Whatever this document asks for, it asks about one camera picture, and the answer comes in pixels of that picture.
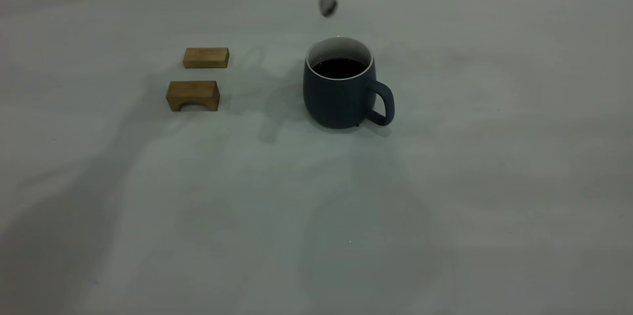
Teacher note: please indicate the dark grey ceramic mug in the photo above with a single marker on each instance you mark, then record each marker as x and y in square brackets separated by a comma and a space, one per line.
[336, 102]

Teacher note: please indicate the dark coffee liquid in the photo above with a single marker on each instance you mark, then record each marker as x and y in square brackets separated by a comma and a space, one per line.
[339, 68]

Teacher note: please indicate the wooden block with arched notch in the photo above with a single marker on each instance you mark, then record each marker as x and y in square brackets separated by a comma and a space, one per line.
[193, 91]

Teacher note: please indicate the flat rectangular wooden block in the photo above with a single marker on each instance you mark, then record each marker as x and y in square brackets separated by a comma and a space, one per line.
[206, 58]

